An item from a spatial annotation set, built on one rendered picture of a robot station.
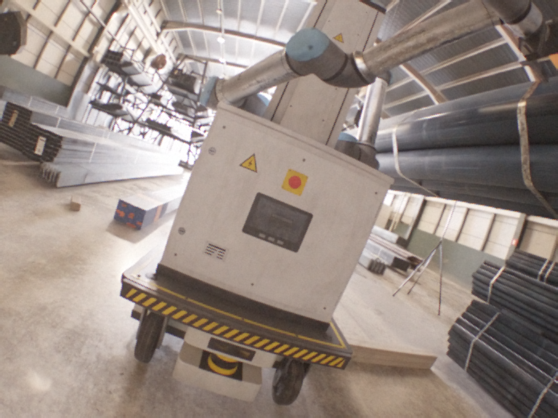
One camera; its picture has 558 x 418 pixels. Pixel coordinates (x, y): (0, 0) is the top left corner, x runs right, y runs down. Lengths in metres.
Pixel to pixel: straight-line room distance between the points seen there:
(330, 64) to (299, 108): 0.46
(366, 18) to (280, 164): 1.02
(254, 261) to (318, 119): 0.71
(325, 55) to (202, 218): 0.56
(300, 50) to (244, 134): 0.28
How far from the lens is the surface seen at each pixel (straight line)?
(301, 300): 0.86
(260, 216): 0.77
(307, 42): 0.81
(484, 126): 1.14
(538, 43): 0.70
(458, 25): 0.81
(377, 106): 1.65
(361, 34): 1.48
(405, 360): 1.79
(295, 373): 0.94
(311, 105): 1.26
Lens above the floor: 0.68
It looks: 4 degrees down
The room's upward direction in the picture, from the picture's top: 22 degrees clockwise
